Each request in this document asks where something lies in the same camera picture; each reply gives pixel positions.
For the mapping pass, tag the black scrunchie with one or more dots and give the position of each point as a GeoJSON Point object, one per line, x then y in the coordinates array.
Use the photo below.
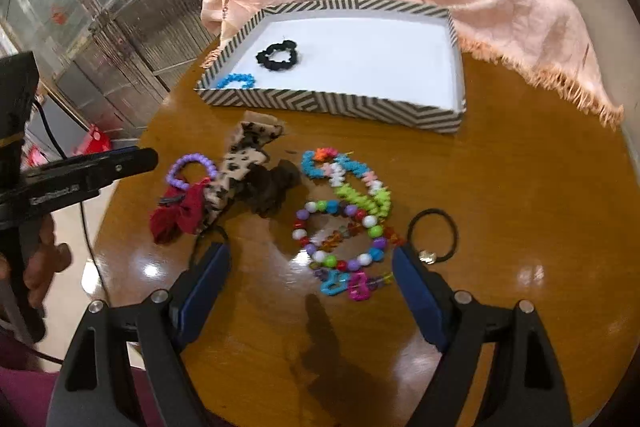
{"type": "Point", "coordinates": [265, 57]}

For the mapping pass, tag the striped cardboard tray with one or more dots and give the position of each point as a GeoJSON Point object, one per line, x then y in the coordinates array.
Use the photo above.
{"type": "Point", "coordinates": [360, 52]}

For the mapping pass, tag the red bag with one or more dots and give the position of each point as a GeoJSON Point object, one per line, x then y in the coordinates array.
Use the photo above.
{"type": "Point", "coordinates": [95, 142]}

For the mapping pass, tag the person's left hand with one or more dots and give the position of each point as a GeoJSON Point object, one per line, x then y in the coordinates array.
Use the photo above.
{"type": "Point", "coordinates": [45, 267]}

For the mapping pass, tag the maroon clothing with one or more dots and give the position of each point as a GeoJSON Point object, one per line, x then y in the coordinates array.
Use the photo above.
{"type": "Point", "coordinates": [25, 392]}

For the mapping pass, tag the brown scrunchie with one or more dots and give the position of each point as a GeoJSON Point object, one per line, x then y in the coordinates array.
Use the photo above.
{"type": "Point", "coordinates": [270, 192]}

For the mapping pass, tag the red hair bow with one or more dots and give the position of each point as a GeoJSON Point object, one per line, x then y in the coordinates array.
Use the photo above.
{"type": "Point", "coordinates": [185, 212]}

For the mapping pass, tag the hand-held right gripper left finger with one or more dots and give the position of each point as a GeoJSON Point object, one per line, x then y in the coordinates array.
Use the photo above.
{"type": "Point", "coordinates": [205, 287]}

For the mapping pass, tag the metal glass-block door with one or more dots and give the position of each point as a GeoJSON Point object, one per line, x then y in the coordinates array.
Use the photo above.
{"type": "Point", "coordinates": [150, 7]}

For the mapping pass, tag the leopard print hair bow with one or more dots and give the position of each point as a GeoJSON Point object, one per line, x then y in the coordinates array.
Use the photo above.
{"type": "Point", "coordinates": [235, 167]}

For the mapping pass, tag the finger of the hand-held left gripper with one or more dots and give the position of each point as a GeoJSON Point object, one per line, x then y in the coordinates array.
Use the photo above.
{"type": "Point", "coordinates": [130, 164]}

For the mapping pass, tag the small red door decoration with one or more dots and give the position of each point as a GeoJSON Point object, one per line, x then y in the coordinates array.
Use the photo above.
{"type": "Point", "coordinates": [59, 14]}

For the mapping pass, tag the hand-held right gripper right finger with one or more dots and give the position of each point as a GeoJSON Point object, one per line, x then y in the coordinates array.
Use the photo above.
{"type": "Point", "coordinates": [417, 292]}

